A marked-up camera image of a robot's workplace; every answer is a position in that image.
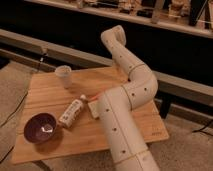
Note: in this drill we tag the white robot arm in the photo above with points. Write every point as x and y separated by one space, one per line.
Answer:
128 148

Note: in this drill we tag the translucent plastic cup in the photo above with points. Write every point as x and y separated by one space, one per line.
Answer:
63 73

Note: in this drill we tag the white labelled bottle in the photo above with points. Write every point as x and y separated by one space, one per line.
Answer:
72 111

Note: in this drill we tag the beige eraser block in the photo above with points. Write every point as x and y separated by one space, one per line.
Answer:
93 109

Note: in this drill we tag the cluttered wooden shelf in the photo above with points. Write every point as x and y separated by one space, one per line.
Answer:
131 11

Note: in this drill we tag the purple bowl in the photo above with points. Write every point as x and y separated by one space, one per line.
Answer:
40 128

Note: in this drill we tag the orange carrot toy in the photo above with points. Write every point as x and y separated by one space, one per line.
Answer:
94 98

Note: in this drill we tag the long wooden bench rail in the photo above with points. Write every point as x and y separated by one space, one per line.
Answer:
167 83

